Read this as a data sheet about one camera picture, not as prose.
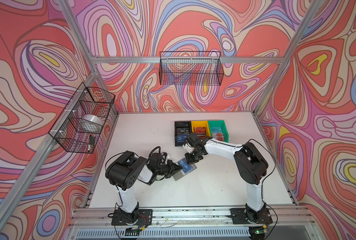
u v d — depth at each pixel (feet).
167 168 2.69
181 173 2.90
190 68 3.15
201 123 3.45
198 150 2.33
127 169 1.67
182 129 3.53
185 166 2.95
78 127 2.42
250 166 1.68
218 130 3.48
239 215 2.41
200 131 3.46
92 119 2.39
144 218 2.39
